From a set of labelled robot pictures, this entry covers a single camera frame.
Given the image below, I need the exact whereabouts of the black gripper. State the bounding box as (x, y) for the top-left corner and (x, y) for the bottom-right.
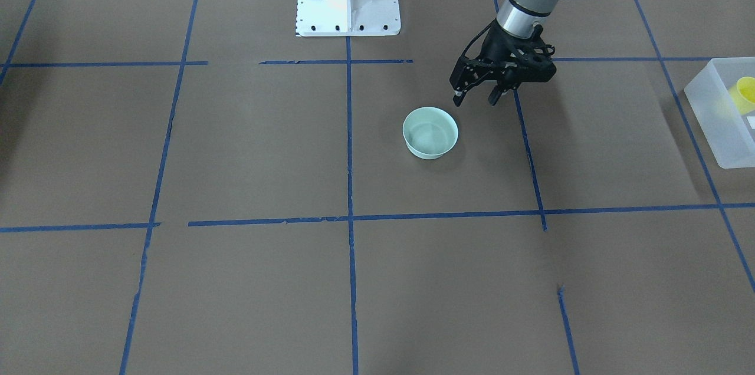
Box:
(449, 20), (557, 107)

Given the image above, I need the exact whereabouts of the mint green bowl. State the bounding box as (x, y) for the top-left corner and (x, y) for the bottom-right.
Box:
(402, 107), (459, 160)

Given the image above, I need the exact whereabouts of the yellow plastic cup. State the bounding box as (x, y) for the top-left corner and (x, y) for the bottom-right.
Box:
(728, 76), (755, 116)

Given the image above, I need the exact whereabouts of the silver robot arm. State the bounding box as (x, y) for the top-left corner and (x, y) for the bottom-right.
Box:
(449, 0), (561, 106)

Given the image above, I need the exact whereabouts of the clear plastic storage box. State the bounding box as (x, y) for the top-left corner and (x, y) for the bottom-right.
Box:
(684, 56), (754, 169)

